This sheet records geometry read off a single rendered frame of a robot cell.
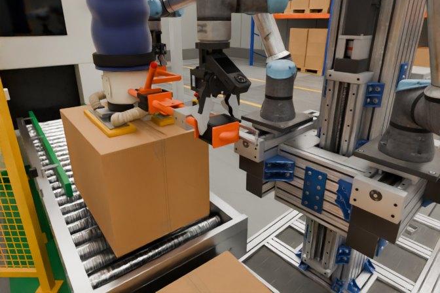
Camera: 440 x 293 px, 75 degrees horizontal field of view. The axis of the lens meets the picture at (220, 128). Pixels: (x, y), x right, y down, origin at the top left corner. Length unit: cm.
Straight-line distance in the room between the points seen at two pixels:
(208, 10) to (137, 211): 72
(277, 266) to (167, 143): 98
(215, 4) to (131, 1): 51
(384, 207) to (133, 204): 77
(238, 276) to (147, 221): 39
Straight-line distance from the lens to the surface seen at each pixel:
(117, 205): 103
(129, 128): 107
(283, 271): 170
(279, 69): 117
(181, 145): 105
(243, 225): 135
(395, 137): 101
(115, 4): 109
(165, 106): 85
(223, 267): 122
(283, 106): 120
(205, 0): 64
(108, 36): 110
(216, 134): 64
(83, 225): 154
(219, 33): 64
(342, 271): 164
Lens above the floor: 143
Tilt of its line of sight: 20 degrees down
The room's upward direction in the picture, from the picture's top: straight up
